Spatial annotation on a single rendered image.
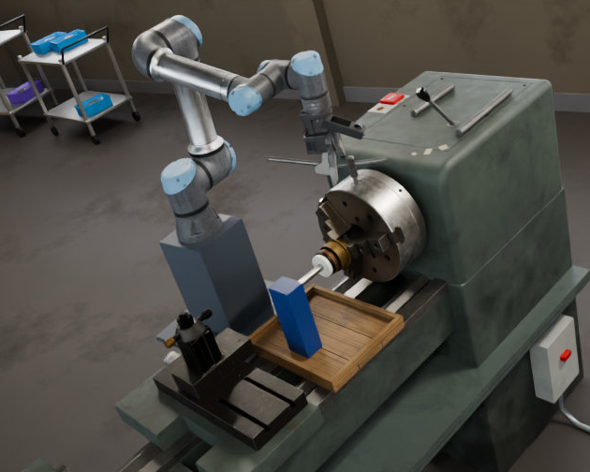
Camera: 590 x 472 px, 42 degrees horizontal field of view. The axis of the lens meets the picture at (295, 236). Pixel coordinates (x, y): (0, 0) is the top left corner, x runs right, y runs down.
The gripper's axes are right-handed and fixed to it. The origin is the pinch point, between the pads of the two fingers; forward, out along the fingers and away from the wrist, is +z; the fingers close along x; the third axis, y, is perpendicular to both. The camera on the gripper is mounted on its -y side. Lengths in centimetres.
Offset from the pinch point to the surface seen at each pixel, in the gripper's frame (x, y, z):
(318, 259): 16.8, 7.6, 17.3
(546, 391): -15, -49, 104
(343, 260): 15.1, 1.3, 19.5
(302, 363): 37, 13, 37
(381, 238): 12.9, -10.2, 14.6
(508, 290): -14, -40, 57
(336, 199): 1.2, 2.9, 7.6
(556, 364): -18, -53, 94
